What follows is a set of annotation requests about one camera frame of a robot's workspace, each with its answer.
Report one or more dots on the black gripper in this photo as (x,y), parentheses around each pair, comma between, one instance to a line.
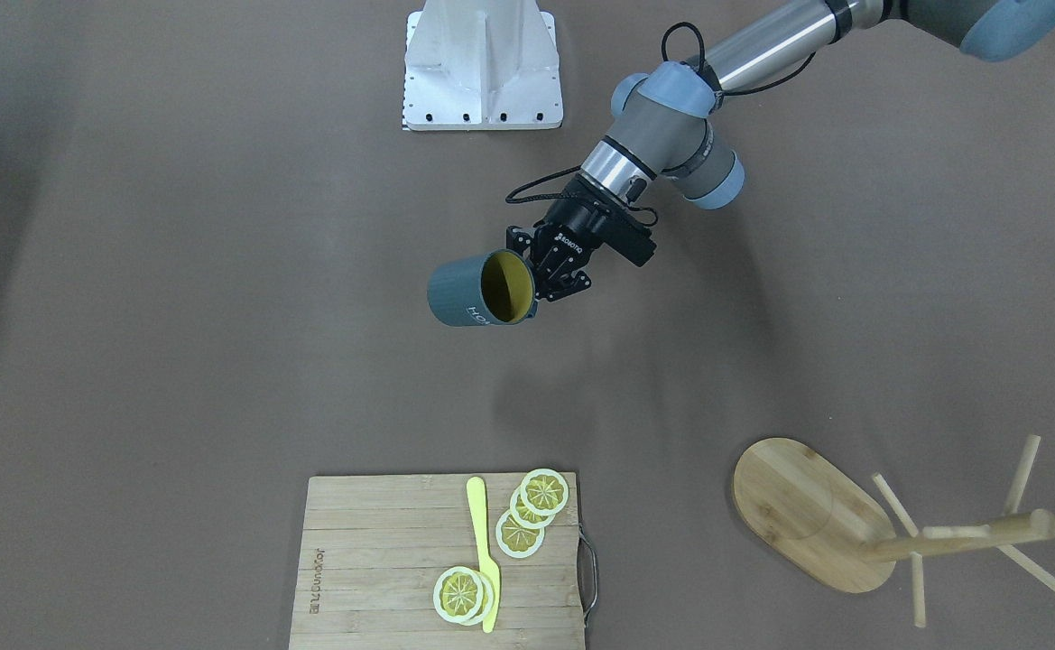
(570,226)

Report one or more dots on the blue mug yellow inside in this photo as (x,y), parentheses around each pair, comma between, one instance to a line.
(468,289)

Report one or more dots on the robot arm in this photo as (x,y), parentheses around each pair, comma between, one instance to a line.
(661,129)

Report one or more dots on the wooden cup rack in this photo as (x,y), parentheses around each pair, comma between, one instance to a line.
(816,516)

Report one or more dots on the lemon slice middle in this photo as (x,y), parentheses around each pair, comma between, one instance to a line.
(524,516)

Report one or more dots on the yellow plastic knife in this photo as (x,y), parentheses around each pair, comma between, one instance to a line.
(477,503)

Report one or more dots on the lemon slice under front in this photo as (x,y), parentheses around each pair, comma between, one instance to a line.
(487,592)

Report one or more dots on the bamboo cutting board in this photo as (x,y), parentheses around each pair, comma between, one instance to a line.
(372,548)

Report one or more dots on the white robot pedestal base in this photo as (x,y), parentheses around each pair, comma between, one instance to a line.
(481,65)

